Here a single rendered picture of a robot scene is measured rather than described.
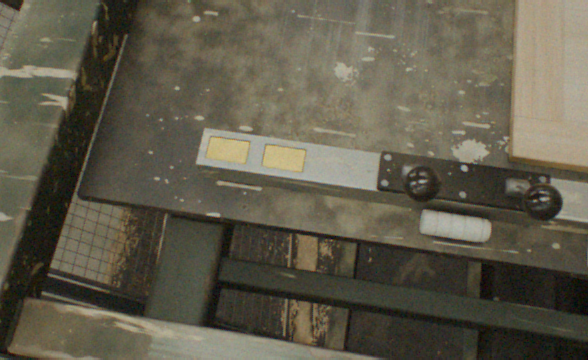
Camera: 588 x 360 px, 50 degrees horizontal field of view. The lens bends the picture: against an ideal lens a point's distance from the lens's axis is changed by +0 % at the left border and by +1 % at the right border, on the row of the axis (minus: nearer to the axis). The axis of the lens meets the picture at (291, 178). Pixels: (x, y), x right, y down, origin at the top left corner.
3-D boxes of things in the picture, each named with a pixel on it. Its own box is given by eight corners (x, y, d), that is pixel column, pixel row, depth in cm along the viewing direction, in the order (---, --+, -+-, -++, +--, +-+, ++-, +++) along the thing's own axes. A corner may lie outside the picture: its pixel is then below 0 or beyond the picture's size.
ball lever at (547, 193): (526, 205, 75) (564, 226, 62) (494, 200, 75) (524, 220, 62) (532, 173, 75) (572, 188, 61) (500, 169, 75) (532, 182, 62)
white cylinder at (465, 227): (418, 236, 77) (484, 246, 76) (422, 228, 74) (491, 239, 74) (420, 213, 78) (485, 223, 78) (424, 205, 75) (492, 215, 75)
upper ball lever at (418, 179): (425, 190, 76) (440, 208, 63) (393, 185, 76) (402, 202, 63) (430, 159, 76) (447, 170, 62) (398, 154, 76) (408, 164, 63)
